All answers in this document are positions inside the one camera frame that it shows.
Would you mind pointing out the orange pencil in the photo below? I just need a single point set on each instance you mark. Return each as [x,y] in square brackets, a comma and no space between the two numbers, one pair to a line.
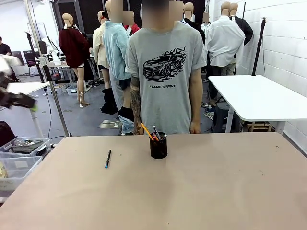
[146,130]

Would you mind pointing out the person's left hand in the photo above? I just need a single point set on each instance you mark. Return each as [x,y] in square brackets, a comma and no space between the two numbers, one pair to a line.
[195,127]

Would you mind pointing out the black pen white tip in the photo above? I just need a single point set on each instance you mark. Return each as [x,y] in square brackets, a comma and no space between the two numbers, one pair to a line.
[156,131]

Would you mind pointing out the mannequin in black jacket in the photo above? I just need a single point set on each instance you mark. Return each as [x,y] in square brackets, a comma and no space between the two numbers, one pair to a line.
[245,28]

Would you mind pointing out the seated person in black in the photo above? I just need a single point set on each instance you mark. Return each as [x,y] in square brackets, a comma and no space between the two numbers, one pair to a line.
[4,48]

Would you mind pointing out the mannequin in light blue jacket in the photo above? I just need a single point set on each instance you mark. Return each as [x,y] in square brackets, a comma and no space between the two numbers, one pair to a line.
[115,48]

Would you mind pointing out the slanted metal pole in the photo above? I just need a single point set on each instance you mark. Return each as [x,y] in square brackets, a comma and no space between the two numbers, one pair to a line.
[59,107]

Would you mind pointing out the mannequin in dark coat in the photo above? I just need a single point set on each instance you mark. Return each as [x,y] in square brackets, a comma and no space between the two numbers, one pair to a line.
[192,21]

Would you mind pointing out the black round stool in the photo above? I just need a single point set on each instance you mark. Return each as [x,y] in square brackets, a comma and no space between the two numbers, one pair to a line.
[221,117]

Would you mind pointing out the blue jeans cloth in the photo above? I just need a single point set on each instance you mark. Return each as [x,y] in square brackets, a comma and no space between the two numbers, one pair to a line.
[127,125]

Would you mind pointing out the wooden pallet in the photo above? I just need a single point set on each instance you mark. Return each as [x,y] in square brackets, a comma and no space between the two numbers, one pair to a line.
[259,127]

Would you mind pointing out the small white desk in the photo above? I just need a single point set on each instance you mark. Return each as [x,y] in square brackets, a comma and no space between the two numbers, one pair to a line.
[24,87]

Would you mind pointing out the large white table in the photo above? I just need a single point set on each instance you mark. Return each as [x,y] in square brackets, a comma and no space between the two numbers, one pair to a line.
[259,95]

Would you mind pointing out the dark maroon bag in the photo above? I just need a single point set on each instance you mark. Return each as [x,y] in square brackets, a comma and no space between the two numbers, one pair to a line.
[6,134]

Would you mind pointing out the mannequin in white shirt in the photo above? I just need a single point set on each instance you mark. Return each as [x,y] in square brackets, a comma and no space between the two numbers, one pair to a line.
[223,40]

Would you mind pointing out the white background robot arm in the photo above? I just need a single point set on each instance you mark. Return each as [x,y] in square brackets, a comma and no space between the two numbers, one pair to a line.
[51,52]

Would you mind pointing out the clear bin with label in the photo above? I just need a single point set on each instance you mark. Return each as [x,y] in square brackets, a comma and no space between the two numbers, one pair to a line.
[16,167]

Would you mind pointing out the black mesh pen holder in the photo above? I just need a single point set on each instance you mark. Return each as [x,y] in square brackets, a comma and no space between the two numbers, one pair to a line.
[158,148]

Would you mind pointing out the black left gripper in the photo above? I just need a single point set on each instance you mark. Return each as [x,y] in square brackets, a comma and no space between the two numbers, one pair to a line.
[12,100]

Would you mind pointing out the person's right hand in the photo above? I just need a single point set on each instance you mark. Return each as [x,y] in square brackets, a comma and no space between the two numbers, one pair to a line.
[138,128]

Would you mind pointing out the mannequin in cream jacket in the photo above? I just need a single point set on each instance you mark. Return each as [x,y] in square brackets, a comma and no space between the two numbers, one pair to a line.
[98,48]

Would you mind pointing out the mannequin in maroon sweater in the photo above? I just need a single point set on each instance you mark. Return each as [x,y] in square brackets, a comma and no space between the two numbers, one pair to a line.
[73,48]

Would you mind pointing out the tattooed right forearm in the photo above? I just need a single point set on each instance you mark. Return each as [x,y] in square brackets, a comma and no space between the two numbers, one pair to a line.
[135,103]

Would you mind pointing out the black office chair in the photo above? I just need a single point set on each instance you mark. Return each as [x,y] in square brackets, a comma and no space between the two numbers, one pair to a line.
[31,60]

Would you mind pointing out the clear bin with clutter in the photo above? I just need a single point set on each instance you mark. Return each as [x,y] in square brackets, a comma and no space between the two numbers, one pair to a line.
[24,145]

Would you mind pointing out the person in grey t-shirt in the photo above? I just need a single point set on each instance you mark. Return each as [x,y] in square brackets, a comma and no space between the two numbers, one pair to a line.
[165,72]

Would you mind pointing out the black tripod stand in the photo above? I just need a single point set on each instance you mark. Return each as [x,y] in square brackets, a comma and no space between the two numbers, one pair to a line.
[259,48]

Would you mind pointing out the bare left forearm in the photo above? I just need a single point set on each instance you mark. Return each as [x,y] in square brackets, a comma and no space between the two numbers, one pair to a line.
[196,103]

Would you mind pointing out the black pen blue cap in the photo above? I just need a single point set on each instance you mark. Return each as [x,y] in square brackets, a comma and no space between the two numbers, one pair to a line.
[108,159]

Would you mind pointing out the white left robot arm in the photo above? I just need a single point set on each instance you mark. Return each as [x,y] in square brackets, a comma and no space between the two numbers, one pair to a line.
[7,62]

